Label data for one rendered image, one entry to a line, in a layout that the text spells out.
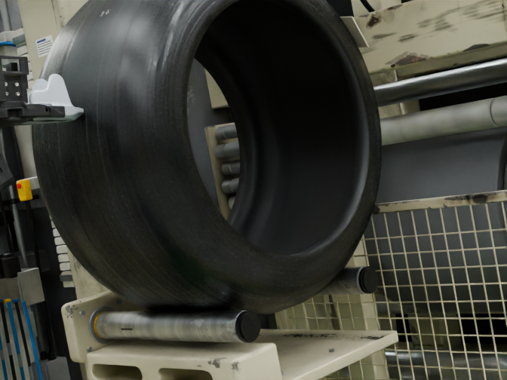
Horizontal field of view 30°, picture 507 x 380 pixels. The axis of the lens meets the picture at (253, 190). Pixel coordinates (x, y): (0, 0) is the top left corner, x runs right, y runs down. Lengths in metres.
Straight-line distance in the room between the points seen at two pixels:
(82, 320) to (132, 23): 0.52
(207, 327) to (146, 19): 0.44
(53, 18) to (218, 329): 0.63
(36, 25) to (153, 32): 0.46
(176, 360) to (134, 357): 0.10
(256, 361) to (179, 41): 0.45
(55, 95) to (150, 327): 0.40
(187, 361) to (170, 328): 0.07
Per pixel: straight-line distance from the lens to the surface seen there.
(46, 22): 1.69
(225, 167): 1.97
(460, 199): 1.62
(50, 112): 1.23
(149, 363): 1.45
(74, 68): 1.35
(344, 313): 2.06
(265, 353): 1.35
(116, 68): 1.27
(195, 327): 1.38
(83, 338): 1.57
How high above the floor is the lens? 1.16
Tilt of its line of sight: 3 degrees down
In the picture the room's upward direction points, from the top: 11 degrees counter-clockwise
